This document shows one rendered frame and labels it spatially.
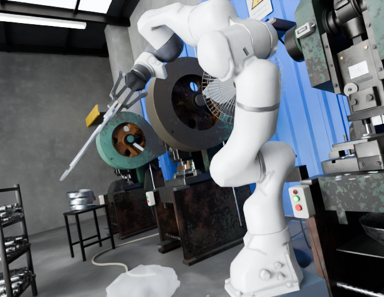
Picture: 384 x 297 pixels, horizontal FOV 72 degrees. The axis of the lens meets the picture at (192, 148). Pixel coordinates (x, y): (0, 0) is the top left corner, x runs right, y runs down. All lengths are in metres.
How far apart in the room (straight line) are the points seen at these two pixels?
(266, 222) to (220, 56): 0.45
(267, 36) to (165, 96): 1.56
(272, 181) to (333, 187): 0.55
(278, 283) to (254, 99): 0.48
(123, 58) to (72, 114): 2.07
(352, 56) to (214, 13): 0.80
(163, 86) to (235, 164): 1.58
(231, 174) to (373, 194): 0.65
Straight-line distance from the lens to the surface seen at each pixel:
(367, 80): 1.35
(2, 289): 2.53
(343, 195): 1.28
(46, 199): 7.13
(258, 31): 0.71
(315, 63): 1.41
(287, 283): 0.81
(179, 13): 0.85
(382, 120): 1.40
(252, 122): 0.67
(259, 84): 0.64
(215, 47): 0.64
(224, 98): 1.91
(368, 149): 1.26
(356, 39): 1.45
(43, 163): 7.17
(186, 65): 2.40
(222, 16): 0.73
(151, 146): 3.96
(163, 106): 2.16
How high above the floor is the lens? 0.82
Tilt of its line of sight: 3 degrees up
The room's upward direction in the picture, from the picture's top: 12 degrees counter-clockwise
